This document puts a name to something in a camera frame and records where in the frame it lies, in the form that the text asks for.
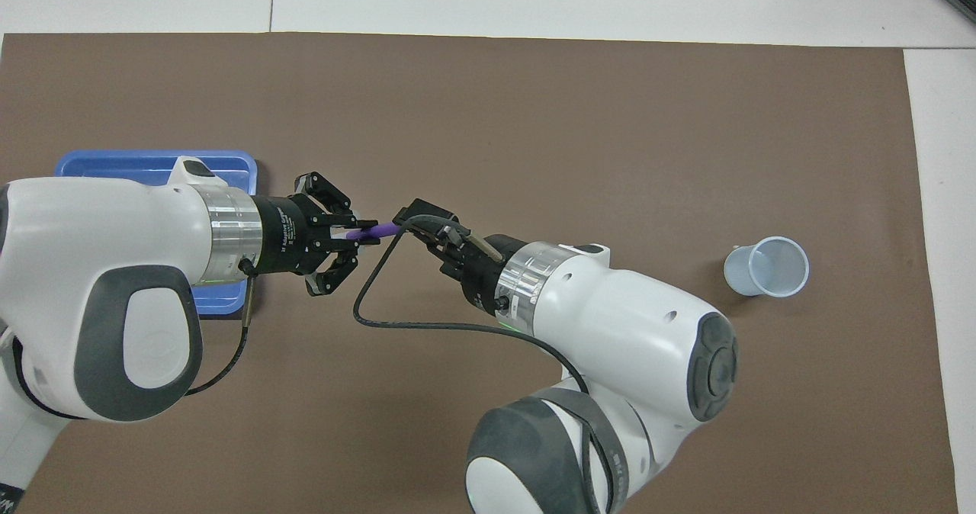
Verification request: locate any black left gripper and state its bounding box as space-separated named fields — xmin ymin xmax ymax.
xmin=255 ymin=171 xmax=380 ymax=297

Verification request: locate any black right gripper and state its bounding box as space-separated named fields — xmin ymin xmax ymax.
xmin=391 ymin=198 xmax=527 ymax=315

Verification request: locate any purple pen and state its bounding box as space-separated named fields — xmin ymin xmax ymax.
xmin=345 ymin=223 xmax=399 ymax=242

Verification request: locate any brown table mat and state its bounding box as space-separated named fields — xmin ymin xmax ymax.
xmin=0 ymin=32 xmax=958 ymax=514

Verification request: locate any blue plastic tray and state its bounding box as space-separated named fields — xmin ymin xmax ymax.
xmin=55 ymin=150 xmax=258 ymax=316

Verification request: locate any translucent plastic cup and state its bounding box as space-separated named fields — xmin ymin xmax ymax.
xmin=723 ymin=236 xmax=811 ymax=299

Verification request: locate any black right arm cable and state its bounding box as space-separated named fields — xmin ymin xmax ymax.
xmin=352 ymin=215 xmax=615 ymax=514

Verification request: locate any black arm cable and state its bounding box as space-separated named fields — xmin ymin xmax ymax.
xmin=183 ymin=259 xmax=256 ymax=397
xmin=352 ymin=215 xmax=615 ymax=514

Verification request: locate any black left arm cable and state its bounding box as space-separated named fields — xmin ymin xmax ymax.
xmin=183 ymin=259 xmax=256 ymax=397

